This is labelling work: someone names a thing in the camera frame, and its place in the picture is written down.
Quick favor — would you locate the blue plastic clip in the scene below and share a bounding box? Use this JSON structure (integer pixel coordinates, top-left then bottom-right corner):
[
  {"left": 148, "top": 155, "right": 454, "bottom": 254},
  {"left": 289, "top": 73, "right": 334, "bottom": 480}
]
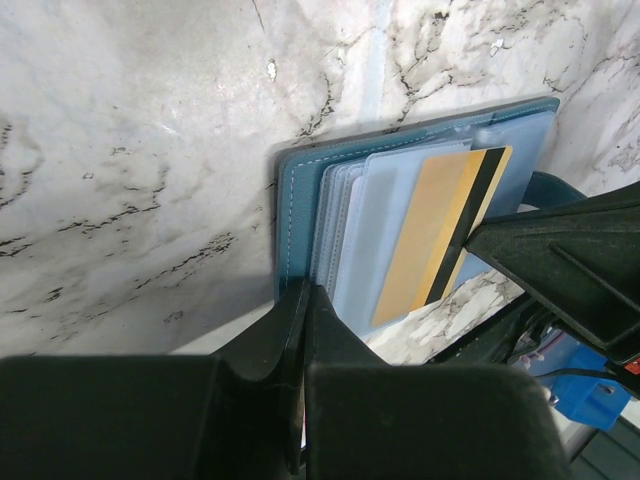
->
[{"left": 551, "top": 374, "right": 631, "bottom": 430}]

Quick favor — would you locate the gold striped credit card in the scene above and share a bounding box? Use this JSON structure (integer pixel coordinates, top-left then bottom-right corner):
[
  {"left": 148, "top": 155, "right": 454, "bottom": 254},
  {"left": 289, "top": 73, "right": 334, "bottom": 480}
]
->
[{"left": 372, "top": 146, "right": 513, "bottom": 327}]

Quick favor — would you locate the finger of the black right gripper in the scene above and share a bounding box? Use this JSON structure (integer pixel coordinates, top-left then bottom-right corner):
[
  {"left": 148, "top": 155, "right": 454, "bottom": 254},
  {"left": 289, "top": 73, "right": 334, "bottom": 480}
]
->
[{"left": 466, "top": 184, "right": 639, "bottom": 358}]

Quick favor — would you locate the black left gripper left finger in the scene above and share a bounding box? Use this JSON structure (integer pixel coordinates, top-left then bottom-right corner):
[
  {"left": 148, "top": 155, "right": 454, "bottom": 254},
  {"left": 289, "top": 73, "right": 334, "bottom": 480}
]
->
[{"left": 1, "top": 280, "right": 310, "bottom": 479}]

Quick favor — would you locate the blue card holder wallet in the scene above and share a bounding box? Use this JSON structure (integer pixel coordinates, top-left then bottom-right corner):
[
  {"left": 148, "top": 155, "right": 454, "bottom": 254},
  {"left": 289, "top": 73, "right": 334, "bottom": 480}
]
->
[{"left": 276, "top": 97, "right": 580, "bottom": 336}]

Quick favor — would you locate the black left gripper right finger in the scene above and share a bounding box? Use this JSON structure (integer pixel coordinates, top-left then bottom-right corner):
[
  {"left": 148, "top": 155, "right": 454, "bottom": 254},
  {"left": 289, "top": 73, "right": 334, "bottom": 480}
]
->
[{"left": 305, "top": 286, "right": 571, "bottom": 479}]

